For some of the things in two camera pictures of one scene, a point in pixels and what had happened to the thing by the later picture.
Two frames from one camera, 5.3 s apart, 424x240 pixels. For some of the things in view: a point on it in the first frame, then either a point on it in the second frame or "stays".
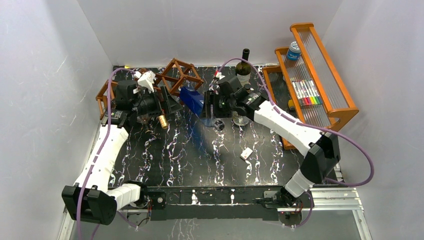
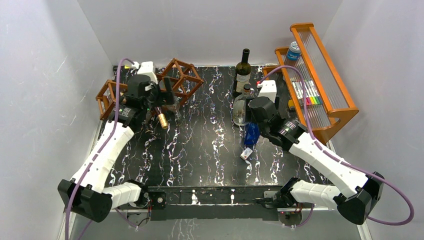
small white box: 246,153 stays
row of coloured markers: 307,93 stays
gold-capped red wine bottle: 163,121 stays
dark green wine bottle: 243,69 stays
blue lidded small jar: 294,52 stays
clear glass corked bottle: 240,120 stays
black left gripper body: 156,108 -> 161,99
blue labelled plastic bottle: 194,101 -> 252,134
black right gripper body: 222,107 -> 263,132
